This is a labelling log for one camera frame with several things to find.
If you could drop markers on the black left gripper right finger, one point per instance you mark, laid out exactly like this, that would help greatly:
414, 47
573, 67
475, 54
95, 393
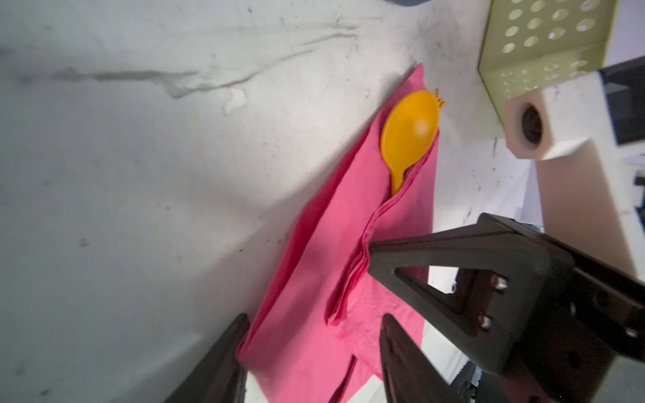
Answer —
408, 375

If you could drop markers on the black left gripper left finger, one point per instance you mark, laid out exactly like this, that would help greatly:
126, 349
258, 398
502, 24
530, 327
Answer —
218, 377

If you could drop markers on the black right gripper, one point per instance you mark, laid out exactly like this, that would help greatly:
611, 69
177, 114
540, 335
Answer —
499, 291

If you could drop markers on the pink paper napkin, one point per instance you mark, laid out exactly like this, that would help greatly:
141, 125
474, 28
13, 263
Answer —
316, 335

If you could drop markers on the yellow plastic spoon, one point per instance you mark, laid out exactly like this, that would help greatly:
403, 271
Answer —
408, 134

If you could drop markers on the orange plastic fork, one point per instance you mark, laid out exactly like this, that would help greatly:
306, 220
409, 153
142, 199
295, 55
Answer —
439, 100

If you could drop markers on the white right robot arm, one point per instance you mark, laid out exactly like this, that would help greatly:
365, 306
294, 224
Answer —
586, 139

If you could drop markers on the light green perforated basket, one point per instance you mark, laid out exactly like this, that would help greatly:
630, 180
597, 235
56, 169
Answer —
530, 44

